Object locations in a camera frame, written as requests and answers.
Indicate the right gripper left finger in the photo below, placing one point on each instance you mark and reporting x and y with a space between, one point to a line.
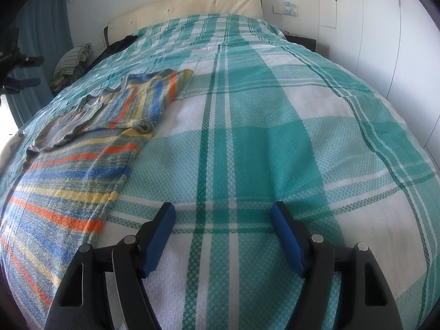
82 302

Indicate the striped knit sweater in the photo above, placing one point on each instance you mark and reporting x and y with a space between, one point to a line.
92 164

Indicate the pile of clothes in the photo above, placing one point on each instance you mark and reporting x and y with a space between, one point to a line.
71 66

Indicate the teal curtain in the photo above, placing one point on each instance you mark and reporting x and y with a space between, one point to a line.
43 32

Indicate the black garment on bed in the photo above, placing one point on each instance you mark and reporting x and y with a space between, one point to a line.
114 48

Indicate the teal plaid bedspread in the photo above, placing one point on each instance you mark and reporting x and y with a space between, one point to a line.
260 120

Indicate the cream padded headboard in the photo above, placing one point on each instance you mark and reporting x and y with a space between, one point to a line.
160 11

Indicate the dark nightstand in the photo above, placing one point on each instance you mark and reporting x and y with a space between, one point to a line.
304 41

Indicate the wall switch plate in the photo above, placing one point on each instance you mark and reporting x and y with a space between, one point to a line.
285 9

